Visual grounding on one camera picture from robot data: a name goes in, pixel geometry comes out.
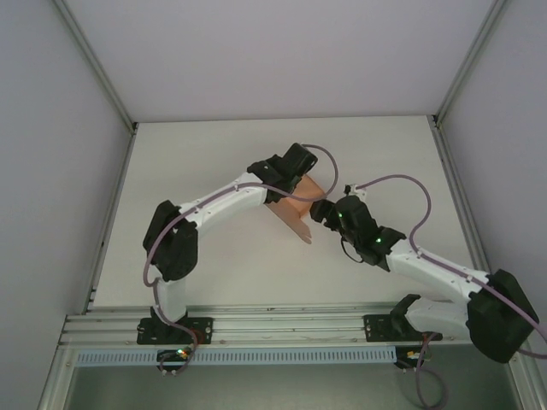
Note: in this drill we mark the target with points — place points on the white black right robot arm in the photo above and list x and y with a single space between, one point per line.
427 265

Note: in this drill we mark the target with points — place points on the grey metal panel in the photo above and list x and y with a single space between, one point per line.
278 388

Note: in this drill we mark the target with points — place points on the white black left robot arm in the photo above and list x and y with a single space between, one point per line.
222 203

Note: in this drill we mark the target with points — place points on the pink cardboard paper box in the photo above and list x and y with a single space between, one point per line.
295 209

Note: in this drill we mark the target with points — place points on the small circuit board with LEDs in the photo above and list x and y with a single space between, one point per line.
410 359
175 359

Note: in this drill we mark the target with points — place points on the aluminium frame post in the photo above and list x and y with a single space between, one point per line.
97 64
469 64

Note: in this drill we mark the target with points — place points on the aluminium table side rail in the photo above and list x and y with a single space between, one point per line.
112 213
459 192

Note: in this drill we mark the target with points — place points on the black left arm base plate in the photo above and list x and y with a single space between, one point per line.
205 327

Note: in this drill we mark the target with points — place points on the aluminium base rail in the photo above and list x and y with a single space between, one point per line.
278 324

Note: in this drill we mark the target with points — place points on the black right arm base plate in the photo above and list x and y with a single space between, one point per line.
374 329

